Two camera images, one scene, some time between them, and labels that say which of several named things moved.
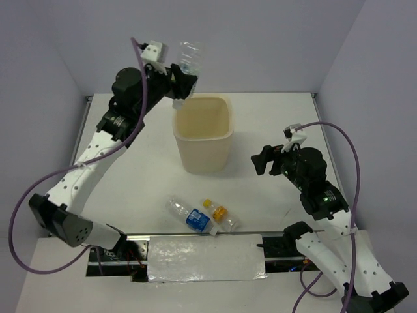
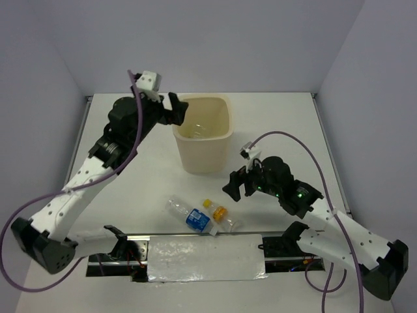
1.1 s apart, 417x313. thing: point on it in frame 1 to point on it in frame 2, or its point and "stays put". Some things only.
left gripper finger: [182, 88] to [176, 117]
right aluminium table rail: [326, 138] stays put
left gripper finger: [181, 77] to [177, 106]
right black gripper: [268, 152] to [237, 178]
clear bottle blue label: [195, 218] stays put
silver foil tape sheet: [208, 257] stays put
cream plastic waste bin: [203, 128] stays put
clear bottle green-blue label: [191, 60] to [197, 130]
